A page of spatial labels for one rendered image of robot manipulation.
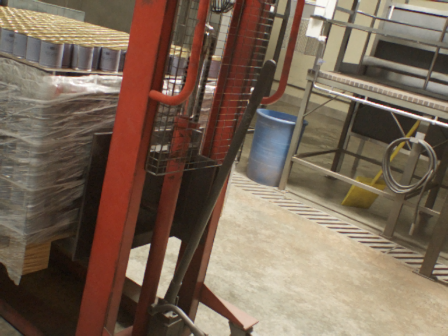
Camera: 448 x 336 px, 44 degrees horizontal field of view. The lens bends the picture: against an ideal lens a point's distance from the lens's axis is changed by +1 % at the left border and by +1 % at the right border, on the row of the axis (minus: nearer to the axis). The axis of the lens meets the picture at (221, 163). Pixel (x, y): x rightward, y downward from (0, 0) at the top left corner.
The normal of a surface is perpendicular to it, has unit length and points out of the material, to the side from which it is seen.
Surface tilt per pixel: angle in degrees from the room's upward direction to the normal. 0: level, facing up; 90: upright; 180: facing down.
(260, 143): 92
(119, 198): 90
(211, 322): 0
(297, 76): 90
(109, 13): 90
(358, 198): 120
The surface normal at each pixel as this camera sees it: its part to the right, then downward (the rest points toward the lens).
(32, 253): 0.79, 0.30
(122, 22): -0.59, 0.09
